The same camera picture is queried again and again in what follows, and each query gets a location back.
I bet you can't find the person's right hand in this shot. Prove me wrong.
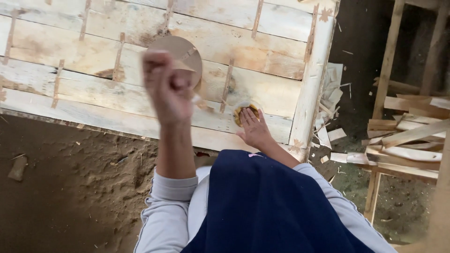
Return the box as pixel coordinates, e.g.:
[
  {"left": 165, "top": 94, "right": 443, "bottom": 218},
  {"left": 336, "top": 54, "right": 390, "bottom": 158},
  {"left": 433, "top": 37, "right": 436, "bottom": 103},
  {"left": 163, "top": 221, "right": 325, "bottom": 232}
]
[{"left": 236, "top": 107, "right": 275, "bottom": 150}]

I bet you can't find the person's left hand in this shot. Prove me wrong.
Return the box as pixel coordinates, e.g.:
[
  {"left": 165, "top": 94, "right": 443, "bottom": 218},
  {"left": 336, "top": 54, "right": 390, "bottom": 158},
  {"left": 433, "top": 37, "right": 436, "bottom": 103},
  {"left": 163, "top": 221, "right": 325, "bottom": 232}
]
[{"left": 142, "top": 50, "right": 196, "bottom": 126}]

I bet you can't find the round brown disc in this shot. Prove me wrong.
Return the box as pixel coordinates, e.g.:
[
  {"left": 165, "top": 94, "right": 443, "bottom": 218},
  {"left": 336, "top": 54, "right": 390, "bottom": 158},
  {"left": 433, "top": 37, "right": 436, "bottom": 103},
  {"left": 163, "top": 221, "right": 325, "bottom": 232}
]
[{"left": 146, "top": 36, "right": 203, "bottom": 90}]

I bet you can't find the large wooden plank panel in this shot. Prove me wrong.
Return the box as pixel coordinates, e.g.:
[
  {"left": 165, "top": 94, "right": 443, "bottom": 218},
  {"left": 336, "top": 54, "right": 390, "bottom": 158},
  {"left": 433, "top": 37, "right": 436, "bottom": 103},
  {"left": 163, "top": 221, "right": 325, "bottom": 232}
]
[{"left": 0, "top": 0, "right": 341, "bottom": 163}]

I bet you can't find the person's grey long-sleeve shirt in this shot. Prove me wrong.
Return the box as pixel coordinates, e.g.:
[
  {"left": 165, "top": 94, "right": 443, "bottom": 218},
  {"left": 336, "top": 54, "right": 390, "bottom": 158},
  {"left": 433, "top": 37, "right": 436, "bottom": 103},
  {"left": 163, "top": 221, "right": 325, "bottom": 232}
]
[{"left": 134, "top": 163, "right": 398, "bottom": 253}]

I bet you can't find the grey stone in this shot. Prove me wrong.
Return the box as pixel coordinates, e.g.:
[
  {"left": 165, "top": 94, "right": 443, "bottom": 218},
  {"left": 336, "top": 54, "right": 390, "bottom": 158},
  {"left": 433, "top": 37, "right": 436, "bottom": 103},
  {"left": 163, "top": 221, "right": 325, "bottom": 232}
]
[{"left": 7, "top": 155, "right": 28, "bottom": 182}]

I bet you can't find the heap of wood scraps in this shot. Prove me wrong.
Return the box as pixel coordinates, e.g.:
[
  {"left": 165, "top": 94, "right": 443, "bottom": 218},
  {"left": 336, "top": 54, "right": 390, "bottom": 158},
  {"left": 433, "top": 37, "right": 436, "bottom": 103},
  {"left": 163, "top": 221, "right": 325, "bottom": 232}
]
[{"left": 309, "top": 63, "right": 353, "bottom": 165}]

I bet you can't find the person's navy blue vest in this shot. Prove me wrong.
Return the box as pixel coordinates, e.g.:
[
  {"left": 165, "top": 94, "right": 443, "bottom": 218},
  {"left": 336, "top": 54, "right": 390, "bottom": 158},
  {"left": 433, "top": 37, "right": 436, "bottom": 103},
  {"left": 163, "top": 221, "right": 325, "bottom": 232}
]
[{"left": 180, "top": 149, "right": 376, "bottom": 253}]

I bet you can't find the wooden frame with wood offcuts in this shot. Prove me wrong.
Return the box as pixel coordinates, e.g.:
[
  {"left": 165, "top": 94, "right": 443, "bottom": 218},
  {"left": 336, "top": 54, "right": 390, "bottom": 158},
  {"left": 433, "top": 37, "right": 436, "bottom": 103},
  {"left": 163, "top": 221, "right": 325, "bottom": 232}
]
[{"left": 361, "top": 0, "right": 450, "bottom": 226}]

